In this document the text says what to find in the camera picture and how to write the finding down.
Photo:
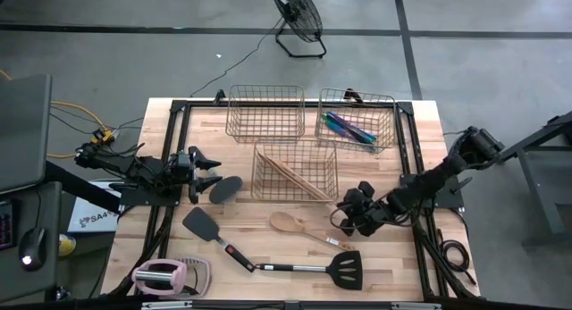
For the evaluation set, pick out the black keyboard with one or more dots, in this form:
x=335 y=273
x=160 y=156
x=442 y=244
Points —
x=6 y=225

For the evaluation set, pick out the black aluminium table frame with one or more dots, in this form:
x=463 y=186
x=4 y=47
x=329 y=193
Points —
x=201 y=104

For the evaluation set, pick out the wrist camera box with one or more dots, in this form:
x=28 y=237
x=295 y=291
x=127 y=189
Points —
x=184 y=161
x=366 y=189

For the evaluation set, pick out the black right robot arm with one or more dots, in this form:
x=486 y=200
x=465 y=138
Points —
x=438 y=178

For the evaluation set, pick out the slotted wooden spatula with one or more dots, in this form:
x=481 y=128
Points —
x=297 y=178

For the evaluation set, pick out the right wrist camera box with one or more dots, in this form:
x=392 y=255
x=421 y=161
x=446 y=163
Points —
x=366 y=189

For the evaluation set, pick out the black oval spoon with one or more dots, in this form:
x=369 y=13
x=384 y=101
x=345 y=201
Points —
x=225 y=190

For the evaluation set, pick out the black solid spatula red mark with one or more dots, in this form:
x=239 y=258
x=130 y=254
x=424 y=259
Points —
x=199 y=223

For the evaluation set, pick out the pink ribbed plastic tray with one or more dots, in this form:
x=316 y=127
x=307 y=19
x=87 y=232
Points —
x=204 y=274

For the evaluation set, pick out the black computer mouse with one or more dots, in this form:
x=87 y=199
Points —
x=32 y=247

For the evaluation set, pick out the dark side desk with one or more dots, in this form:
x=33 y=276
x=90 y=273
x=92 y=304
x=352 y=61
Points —
x=49 y=220

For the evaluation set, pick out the yellow round object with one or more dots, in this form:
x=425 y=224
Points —
x=68 y=246

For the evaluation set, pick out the grey flat panel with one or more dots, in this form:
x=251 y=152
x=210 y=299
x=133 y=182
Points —
x=24 y=131

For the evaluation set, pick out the black floor fan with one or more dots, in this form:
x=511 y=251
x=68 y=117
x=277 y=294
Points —
x=297 y=10

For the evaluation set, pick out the wooden spoon with label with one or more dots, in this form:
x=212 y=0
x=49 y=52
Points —
x=281 y=221

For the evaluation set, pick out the plain wooden spatula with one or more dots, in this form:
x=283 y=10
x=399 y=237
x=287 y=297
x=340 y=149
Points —
x=275 y=166

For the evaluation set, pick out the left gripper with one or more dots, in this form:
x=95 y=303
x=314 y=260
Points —
x=185 y=179

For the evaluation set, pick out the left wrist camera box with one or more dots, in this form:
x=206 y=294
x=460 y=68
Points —
x=184 y=161

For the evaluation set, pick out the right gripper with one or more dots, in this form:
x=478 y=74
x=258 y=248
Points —
x=368 y=216

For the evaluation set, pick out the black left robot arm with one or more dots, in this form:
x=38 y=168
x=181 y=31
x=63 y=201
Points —
x=143 y=171

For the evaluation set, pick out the aluminium bracket rail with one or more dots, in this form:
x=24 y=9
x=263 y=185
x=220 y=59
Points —
x=170 y=305

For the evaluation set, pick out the pink frame steel roller tool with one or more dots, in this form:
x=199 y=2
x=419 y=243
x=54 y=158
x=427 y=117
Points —
x=158 y=276

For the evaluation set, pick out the white printed box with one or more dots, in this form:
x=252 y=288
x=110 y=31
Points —
x=89 y=220

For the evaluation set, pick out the black metal stand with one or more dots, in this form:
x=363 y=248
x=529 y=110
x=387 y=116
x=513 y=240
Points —
x=80 y=191
x=538 y=191

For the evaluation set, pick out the black clamp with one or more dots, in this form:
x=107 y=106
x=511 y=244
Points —
x=353 y=94
x=219 y=96

